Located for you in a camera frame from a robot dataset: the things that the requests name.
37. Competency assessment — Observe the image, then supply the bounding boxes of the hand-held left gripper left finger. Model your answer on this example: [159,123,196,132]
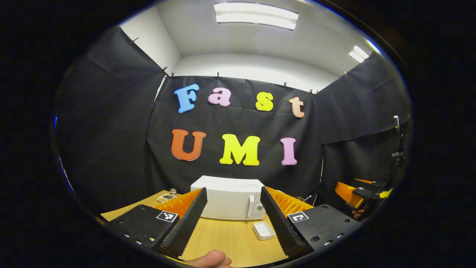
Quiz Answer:
[106,187,208,258]

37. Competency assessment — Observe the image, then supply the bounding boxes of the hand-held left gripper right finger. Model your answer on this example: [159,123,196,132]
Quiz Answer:
[260,186,363,258]

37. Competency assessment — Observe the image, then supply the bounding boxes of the white microwave oven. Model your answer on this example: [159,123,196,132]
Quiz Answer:
[190,176,267,221]

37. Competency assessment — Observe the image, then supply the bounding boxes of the white rectangular tray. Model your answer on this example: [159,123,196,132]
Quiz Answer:
[252,222,276,241]

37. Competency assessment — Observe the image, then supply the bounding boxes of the black backdrop cloth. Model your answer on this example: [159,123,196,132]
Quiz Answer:
[54,26,411,216]

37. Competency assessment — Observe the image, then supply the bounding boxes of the small ceiling light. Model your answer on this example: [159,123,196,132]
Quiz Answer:
[348,45,370,64]

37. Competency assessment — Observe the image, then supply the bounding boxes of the large ceiling light panel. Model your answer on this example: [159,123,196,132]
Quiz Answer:
[214,2,299,31]

